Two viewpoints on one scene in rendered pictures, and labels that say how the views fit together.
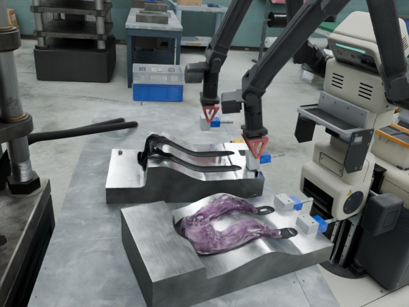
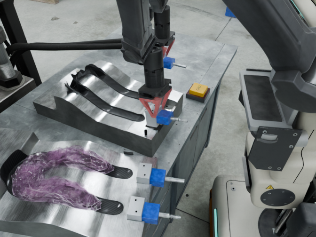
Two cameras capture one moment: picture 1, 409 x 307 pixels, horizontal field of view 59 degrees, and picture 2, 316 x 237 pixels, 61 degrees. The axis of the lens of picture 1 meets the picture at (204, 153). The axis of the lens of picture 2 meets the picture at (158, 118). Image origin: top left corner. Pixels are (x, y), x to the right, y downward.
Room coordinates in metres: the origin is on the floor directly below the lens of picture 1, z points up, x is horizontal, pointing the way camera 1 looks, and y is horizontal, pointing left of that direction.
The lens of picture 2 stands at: (0.58, -0.54, 1.49)
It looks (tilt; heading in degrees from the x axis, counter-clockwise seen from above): 43 degrees down; 37
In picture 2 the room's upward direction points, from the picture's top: straight up
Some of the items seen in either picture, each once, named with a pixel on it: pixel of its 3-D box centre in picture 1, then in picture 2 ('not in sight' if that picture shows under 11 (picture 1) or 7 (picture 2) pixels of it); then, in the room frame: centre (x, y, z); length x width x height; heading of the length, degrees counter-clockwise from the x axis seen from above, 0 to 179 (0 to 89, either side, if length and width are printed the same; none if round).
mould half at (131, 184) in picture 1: (183, 164); (107, 98); (1.09, 0.07, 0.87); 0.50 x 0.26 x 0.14; 100
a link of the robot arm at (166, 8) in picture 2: (209, 75); (160, 14); (1.33, 0.01, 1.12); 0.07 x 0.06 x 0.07; 107
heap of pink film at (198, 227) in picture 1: (229, 220); (59, 172); (0.76, -0.08, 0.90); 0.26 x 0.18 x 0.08; 118
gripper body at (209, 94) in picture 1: (210, 91); (161, 30); (1.34, 0.00, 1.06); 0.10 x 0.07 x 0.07; 10
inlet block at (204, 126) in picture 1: (216, 122); (170, 63); (1.34, -0.04, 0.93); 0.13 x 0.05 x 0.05; 100
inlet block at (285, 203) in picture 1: (295, 203); (161, 177); (0.93, -0.29, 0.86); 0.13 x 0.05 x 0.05; 118
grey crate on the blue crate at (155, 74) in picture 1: (157, 74); not in sight; (4.35, 0.66, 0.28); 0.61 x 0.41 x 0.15; 100
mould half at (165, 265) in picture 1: (227, 234); (61, 183); (0.75, -0.08, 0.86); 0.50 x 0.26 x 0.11; 118
